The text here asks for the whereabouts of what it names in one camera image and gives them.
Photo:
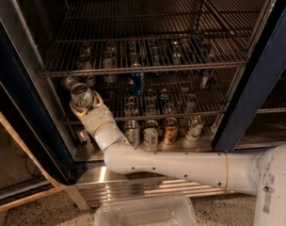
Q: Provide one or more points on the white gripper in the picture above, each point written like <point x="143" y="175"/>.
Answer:
<point x="95" y="118"/>

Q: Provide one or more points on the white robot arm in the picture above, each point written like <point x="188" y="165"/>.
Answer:
<point x="260" y="174"/>

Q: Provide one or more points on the silver can bottom left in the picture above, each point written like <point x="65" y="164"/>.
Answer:
<point x="82" y="134"/>

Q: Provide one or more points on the white green can bottom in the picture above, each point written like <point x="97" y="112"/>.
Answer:
<point x="131" y="130"/>

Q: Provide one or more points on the blue pepsi can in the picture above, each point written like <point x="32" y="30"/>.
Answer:
<point x="136" y="83"/>

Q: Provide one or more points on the white 7up can bottom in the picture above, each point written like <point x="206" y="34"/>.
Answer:
<point x="150" y="134"/>

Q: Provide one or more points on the open glass fridge door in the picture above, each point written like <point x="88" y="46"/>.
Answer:
<point x="28" y="137"/>

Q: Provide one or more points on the orange brown can bottom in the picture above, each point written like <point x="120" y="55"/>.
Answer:
<point x="170" y="131"/>

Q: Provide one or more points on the white can bottom right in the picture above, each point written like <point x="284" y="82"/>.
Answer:
<point x="194" y="128"/>

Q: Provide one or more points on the pepsi can right rear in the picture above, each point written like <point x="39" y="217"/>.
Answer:
<point x="206" y="78"/>

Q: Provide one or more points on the stainless steel kick plate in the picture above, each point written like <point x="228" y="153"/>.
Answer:
<point x="100" y="186"/>

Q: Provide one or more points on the clear plastic bin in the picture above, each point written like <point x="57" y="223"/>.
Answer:
<point x="159" y="211"/>

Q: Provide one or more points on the upper wire fridge shelf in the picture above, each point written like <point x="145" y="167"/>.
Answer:
<point x="169" y="35"/>

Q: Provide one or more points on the wire fridge shelf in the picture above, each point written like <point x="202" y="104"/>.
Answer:
<point x="169" y="35"/>
<point x="164" y="93"/>

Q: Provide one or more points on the middle wire fridge shelf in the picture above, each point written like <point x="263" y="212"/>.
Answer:
<point x="164" y="93"/>

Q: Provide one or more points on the blue fridge centre post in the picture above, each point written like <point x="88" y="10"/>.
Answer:
<point x="263" y="70"/>

